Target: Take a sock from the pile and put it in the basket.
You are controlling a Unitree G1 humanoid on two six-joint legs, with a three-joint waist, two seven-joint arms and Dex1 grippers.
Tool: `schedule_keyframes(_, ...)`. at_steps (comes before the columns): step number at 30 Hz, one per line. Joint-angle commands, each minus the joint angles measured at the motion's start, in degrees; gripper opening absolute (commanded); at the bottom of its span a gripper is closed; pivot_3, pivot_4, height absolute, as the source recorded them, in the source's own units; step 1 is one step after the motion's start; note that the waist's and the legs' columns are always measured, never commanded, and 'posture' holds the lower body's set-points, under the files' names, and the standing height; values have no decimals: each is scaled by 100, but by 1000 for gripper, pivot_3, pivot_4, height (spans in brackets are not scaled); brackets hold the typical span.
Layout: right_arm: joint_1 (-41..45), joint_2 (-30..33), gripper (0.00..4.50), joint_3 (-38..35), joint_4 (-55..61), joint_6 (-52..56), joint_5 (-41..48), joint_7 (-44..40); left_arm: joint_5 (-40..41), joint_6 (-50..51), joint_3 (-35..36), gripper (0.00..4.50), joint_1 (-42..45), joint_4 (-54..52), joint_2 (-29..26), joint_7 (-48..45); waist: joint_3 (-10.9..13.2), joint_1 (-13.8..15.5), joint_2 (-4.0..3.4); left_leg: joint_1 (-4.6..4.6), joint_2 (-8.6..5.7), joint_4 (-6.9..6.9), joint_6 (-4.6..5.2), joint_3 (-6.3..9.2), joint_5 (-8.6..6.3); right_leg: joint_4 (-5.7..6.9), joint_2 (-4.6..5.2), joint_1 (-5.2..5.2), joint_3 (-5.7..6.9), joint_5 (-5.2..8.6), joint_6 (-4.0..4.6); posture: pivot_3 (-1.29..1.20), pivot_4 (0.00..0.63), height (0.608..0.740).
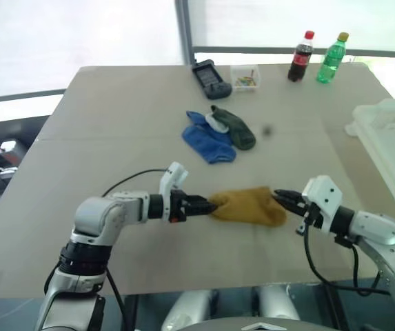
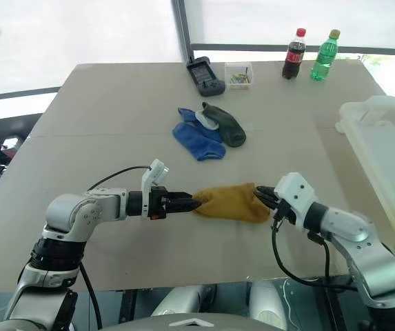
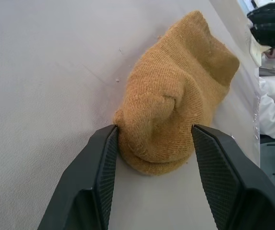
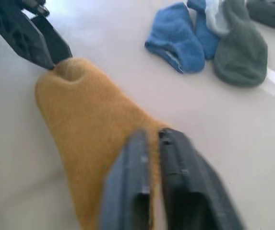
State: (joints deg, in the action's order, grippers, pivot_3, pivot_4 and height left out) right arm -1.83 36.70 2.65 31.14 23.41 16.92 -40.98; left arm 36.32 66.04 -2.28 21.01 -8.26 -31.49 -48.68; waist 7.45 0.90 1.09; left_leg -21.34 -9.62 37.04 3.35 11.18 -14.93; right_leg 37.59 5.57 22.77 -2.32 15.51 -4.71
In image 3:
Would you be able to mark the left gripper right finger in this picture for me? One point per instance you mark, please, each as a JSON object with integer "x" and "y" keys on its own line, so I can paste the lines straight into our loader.
{"x": 235, "y": 187}

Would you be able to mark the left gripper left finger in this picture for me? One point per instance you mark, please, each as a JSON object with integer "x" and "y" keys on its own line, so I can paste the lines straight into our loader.
{"x": 87, "y": 182}

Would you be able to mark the yellow-brown cloth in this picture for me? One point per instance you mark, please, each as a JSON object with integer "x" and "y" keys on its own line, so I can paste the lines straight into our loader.
{"x": 170, "y": 95}

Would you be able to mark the person in white coat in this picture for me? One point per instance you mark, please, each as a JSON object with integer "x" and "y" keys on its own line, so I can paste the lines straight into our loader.
{"x": 271, "y": 103}

